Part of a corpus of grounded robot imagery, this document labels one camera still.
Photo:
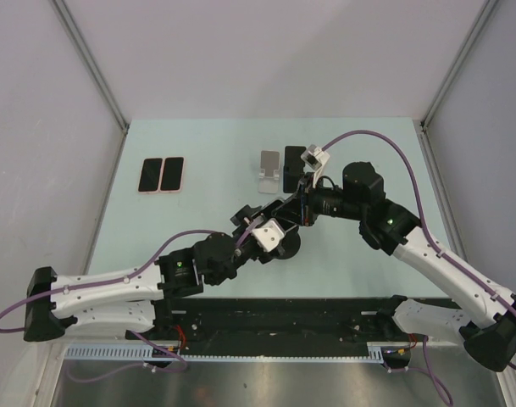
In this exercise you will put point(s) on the black round base phone stand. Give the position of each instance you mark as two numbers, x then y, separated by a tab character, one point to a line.
288	247

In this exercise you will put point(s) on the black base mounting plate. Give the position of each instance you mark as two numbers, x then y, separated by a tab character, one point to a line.
320	325

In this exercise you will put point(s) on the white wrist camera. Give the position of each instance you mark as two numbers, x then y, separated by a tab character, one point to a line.
269	235
316	158

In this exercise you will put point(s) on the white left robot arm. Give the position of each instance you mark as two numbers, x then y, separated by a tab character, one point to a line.
138	299

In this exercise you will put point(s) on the pink cased smartphone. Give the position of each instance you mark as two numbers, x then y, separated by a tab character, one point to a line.
150	175
173	170

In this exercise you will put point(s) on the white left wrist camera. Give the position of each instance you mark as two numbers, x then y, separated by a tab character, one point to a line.
269	235

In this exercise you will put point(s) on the silver folding phone stand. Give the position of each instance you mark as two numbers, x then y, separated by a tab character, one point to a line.
269	172

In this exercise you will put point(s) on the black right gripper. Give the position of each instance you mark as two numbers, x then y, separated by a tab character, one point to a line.
301	209

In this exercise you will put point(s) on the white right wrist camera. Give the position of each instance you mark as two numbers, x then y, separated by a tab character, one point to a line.
316	158

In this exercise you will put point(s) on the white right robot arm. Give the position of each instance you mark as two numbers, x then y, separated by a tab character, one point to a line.
484	320

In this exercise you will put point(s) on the white slotted cable duct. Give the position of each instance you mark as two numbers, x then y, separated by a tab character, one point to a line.
362	353

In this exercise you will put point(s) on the black folding phone stand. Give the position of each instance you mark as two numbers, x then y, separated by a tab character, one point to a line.
293	167

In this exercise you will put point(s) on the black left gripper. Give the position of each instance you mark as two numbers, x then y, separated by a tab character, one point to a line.
243	218

